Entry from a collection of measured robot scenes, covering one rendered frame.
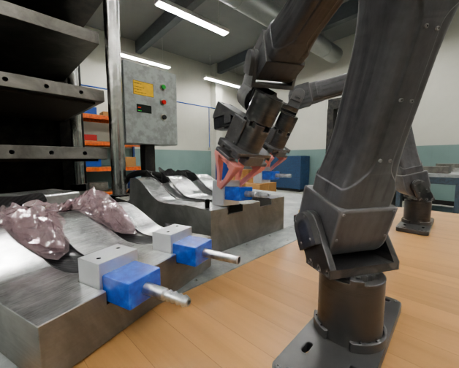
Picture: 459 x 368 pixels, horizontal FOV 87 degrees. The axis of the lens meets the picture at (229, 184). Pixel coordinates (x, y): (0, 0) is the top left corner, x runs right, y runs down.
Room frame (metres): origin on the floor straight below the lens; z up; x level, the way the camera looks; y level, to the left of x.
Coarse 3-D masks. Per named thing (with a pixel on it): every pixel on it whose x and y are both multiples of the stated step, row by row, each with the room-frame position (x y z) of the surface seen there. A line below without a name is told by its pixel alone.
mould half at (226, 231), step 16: (176, 176) 0.78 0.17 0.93; (208, 176) 0.85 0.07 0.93; (144, 192) 0.65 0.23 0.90; (160, 192) 0.65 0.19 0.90; (192, 192) 0.70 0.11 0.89; (144, 208) 0.66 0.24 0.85; (160, 208) 0.59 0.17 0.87; (176, 208) 0.54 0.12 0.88; (192, 208) 0.50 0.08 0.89; (208, 208) 0.48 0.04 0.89; (224, 208) 0.48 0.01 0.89; (256, 208) 0.55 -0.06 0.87; (272, 208) 0.60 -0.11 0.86; (160, 224) 0.59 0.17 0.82; (192, 224) 0.50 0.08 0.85; (208, 224) 0.46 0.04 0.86; (224, 224) 0.48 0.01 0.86; (240, 224) 0.52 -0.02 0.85; (256, 224) 0.55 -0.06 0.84; (272, 224) 0.60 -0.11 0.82; (224, 240) 0.48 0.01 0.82; (240, 240) 0.52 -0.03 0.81
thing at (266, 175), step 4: (268, 168) 0.82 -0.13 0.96; (264, 172) 0.79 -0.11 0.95; (268, 172) 0.78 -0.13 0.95; (272, 172) 0.77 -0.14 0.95; (276, 172) 0.78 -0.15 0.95; (256, 176) 0.81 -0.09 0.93; (260, 176) 0.79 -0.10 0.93; (264, 176) 0.79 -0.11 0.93; (268, 176) 0.78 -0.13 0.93; (272, 176) 0.77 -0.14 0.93; (276, 176) 0.77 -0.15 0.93; (280, 176) 0.76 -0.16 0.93; (284, 176) 0.75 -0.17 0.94; (288, 176) 0.74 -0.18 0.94; (256, 180) 0.81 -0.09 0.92; (260, 180) 0.79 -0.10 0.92; (264, 180) 0.80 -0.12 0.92; (268, 180) 0.82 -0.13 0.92
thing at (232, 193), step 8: (216, 184) 0.51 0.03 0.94; (232, 184) 0.51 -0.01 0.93; (216, 192) 0.51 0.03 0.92; (224, 192) 0.50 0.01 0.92; (232, 192) 0.48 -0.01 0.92; (240, 192) 0.47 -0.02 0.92; (248, 192) 0.47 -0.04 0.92; (256, 192) 0.46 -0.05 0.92; (264, 192) 0.45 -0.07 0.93; (216, 200) 0.51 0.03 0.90; (224, 200) 0.50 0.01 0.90; (232, 200) 0.48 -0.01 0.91; (240, 200) 0.47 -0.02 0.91
